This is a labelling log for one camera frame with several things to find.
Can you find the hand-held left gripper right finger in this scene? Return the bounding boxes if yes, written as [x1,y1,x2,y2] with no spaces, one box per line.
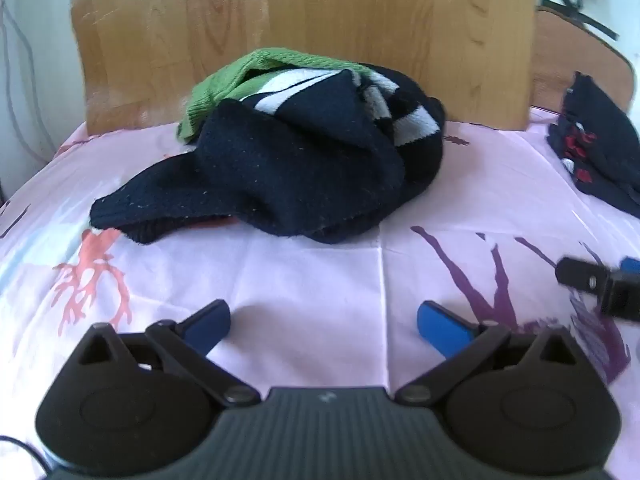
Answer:
[395,300,577,406]

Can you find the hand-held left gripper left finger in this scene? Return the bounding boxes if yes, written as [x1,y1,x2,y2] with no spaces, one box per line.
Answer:
[75,299,262,407]

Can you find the navy green striped knit sweater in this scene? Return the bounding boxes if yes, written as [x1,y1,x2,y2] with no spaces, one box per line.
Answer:
[90,47,447,246]

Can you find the navy garment with red print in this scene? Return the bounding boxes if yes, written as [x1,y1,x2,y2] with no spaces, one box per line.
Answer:
[546,71,640,218]

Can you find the pink printed bedsheet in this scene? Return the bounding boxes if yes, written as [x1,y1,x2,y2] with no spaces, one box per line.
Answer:
[0,105,640,480]

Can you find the brown wooden chair back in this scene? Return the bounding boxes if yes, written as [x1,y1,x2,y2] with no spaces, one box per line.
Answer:
[530,5,637,116]

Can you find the wooden headboard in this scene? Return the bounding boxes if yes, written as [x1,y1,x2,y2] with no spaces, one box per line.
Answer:
[70,0,538,136]

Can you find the thin black cable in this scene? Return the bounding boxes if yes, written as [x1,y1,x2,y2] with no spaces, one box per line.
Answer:
[0,434,51,476]

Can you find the black strap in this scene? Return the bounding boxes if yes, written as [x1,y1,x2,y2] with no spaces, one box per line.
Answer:
[547,0,621,42]

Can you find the grey wall cable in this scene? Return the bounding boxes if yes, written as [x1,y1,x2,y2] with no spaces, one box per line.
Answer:
[0,0,56,167]

